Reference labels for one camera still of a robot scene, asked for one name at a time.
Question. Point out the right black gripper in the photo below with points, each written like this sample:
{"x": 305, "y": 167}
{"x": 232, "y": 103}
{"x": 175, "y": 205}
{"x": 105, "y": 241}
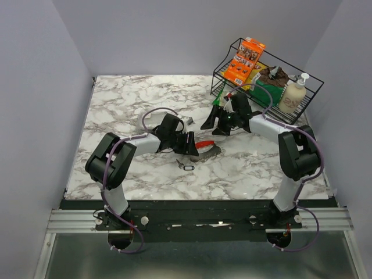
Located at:
{"x": 218, "y": 112}

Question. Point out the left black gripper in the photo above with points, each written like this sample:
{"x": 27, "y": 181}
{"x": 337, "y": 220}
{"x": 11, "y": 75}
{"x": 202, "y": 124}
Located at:
{"x": 183, "y": 149}

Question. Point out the metal keyring coil red holder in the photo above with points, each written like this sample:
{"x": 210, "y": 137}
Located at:
{"x": 206, "y": 149}

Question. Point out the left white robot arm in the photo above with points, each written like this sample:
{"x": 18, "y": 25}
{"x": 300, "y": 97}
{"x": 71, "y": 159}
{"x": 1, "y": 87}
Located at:
{"x": 111, "y": 159}

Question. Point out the black key tag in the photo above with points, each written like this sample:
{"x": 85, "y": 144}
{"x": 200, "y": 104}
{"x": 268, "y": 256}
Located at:
{"x": 188, "y": 167}

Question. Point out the small silver key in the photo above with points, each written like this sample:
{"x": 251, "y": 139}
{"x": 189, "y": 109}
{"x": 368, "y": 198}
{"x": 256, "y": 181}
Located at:
{"x": 180, "y": 165}

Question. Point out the white green pouch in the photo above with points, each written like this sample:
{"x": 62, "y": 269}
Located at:
{"x": 234, "y": 103}

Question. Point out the yellow snack packet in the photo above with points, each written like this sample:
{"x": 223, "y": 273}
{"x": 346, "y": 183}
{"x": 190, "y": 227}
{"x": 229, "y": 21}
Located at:
{"x": 249, "y": 71}

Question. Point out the green and brown bag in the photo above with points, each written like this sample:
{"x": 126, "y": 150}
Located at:
{"x": 269, "y": 84}

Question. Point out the orange snack box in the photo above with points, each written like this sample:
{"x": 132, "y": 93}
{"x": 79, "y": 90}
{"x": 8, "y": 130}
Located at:
{"x": 244, "y": 61}

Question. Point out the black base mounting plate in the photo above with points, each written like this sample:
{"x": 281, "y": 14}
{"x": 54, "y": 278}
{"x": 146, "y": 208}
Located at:
{"x": 192, "y": 221}

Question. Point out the cream pump soap bottle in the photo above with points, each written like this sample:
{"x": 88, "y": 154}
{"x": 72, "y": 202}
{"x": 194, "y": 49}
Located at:
{"x": 293, "y": 94}

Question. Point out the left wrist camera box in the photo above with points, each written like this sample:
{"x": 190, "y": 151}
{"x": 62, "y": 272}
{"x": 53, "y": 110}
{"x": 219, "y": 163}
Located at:
{"x": 187, "y": 120}

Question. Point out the black wire shelf rack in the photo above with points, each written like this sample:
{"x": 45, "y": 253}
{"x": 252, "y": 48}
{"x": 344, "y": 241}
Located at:
{"x": 313, "y": 84}

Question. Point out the aluminium extrusion rail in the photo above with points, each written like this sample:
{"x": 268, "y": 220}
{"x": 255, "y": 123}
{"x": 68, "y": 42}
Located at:
{"x": 71, "y": 222}

